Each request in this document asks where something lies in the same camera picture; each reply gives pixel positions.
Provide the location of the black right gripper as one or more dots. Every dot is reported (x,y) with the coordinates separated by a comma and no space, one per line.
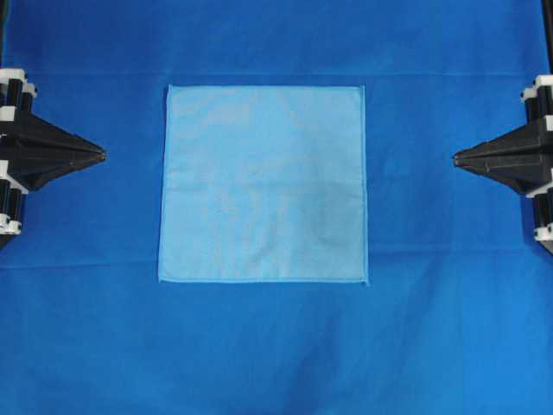
(526,176)

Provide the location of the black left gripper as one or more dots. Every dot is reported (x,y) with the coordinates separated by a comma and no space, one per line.
(18,178)

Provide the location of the light blue towel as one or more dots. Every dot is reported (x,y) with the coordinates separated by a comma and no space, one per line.
(264,184)

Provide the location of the dark blue table cloth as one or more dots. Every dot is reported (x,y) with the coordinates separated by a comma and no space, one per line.
(456,317)

